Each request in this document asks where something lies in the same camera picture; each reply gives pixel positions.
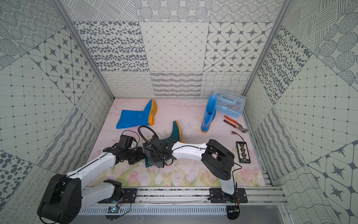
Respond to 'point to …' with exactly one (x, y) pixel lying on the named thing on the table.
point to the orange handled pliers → (238, 125)
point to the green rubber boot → (176, 136)
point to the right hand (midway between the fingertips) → (156, 157)
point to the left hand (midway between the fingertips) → (149, 156)
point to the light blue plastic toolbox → (229, 104)
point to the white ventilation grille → (157, 210)
